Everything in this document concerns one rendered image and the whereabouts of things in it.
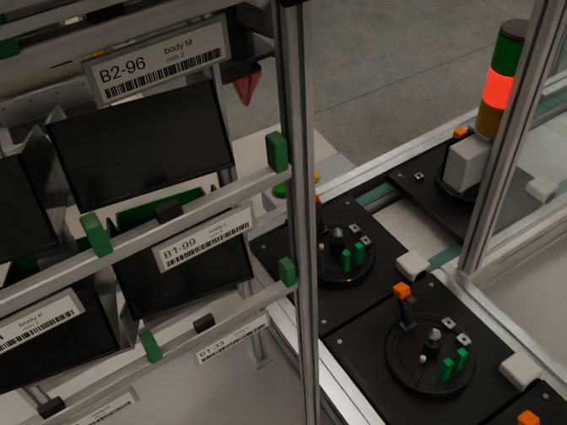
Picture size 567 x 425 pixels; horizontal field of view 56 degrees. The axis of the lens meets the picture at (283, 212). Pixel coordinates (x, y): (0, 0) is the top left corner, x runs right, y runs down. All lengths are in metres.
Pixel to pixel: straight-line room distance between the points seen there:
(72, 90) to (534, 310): 1.10
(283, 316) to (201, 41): 0.69
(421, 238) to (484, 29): 2.78
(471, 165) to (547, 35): 0.21
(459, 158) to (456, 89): 2.37
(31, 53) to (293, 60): 0.16
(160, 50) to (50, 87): 1.03
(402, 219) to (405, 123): 1.77
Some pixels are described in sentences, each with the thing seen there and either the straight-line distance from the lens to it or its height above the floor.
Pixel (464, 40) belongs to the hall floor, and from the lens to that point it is 3.65.
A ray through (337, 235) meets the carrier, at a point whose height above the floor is 1.04.
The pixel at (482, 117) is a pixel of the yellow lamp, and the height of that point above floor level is 1.29.
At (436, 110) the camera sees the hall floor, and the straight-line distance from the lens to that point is 3.01.
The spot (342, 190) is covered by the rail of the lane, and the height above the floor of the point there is 0.96.
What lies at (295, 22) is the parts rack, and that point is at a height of 1.59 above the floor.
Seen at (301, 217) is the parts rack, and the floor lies 1.41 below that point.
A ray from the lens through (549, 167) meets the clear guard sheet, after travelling 1.01.
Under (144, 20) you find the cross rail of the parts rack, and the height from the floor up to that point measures 1.63.
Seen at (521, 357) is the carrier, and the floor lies 0.99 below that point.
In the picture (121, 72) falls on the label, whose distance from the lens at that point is 0.32.
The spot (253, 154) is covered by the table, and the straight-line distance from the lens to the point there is 1.39.
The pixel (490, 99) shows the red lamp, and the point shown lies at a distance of 0.79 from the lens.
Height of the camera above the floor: 1.77
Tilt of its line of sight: 47 degrees down
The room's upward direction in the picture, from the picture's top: 5 degrees counter-clockwise
